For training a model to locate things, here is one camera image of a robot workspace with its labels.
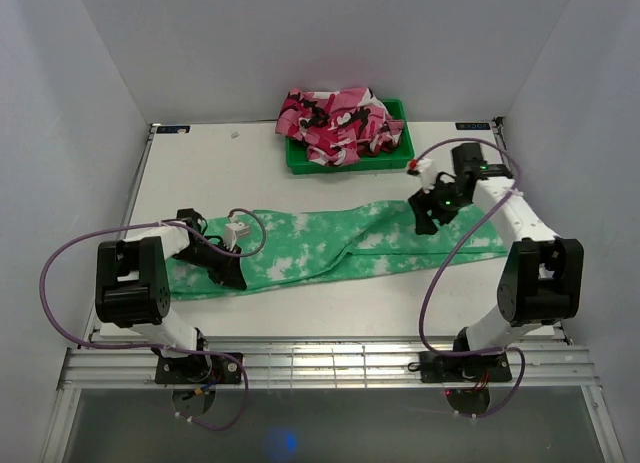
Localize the blue table label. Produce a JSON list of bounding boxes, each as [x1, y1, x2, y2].
[[155, 125, 191, 134], [455, 122, 491, 131]]

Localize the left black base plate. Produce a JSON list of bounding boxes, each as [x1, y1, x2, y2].
[[154, 355, 242, 385]]

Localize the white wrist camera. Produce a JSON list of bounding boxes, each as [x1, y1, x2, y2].
[[406, 157, 439, 194], [222, 221, 251, 251]]

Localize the left blue table label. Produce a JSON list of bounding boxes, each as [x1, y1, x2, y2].
[[155, 125, 191, 134]]

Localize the green white tie-dye trousers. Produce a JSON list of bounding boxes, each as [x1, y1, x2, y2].
[[167, 198, 510, 302]]

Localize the purple cable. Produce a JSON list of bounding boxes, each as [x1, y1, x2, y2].
[[38, 207, 269, 432], [408, 137, 526, 419]]

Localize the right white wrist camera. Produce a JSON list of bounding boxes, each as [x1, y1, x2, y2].
[[406, 157, 439, 194]]

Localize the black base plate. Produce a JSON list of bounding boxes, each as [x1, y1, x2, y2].
[[407, 351, 512, 383], [154, 355, 242, 385]]

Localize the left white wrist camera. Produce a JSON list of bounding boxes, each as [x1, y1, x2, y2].
[[222, 221, 251, 251]]

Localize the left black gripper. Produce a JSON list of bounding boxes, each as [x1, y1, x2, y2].
[[171, 240, 244, 290]]

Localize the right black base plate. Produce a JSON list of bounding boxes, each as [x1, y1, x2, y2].
[[407, 351, 512, 383]]

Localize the pink camouflage trousers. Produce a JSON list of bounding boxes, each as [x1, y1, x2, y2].
[[275, 87, 405, 167]]

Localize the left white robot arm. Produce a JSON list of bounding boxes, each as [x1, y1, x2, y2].
[[95, 208, 250, 384]]

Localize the green plastic bin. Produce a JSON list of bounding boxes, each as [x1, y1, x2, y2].
[[283, 98, 416, 176]]

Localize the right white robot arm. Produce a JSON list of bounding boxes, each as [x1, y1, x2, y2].
[[407, 138, 584, 384]]

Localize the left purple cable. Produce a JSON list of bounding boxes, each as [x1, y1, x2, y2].
[[38, 207, 269, 432]]

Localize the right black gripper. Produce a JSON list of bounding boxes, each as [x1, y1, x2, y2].
[[406, 175, 468, 236]]

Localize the aluminium frame rail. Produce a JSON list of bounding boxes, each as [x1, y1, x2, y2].
[[58, 337, 601, 391]]

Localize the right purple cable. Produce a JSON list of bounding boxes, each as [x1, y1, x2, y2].
[[408, 137, 526, 419]]

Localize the right blue table label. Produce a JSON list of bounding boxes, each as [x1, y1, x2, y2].
[[455, 122, 491, 131]]

